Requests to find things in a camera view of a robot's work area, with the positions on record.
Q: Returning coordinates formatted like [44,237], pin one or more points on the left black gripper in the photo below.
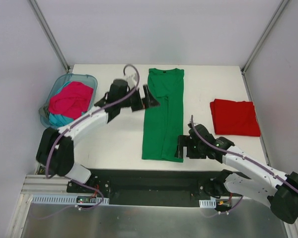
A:
[136,100]

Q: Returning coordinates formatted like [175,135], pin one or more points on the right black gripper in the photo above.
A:
[185,145]

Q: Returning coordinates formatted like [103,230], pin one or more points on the green t shirt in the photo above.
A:
[163,124]

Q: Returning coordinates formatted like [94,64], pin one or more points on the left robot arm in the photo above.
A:
[56,148]

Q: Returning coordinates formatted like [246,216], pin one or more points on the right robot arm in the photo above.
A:
[284,203]

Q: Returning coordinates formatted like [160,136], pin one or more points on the folded red t shirt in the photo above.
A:
[234,118]

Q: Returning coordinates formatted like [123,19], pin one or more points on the blue plastic bin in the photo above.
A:
[71,96]

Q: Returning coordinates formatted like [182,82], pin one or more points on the pink t shirt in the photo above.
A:
[72,99]

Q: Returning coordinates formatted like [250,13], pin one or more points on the teal t shirt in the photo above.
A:
[62,120]

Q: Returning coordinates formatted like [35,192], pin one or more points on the grey t shirt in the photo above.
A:
[43,111]

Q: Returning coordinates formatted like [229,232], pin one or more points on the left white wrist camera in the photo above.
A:
[131,80]

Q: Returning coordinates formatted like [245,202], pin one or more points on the right white cable duct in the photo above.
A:
[211,203]

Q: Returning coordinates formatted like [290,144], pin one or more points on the white cable duct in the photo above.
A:
[211,203]
[69,200]

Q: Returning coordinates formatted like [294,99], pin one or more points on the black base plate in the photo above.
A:
[152,188]

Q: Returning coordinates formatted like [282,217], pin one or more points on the left corner aluminium post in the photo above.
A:
[49,34]

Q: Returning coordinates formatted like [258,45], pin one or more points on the corner aluminium post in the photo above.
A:
[282,6]
[49,34]

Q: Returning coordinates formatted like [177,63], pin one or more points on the aluminium frame rail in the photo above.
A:
[44,183]

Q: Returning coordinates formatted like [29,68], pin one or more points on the right corner aluminium post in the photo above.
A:
[282,6]

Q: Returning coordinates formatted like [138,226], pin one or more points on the left white cable duct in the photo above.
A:
[69,200]

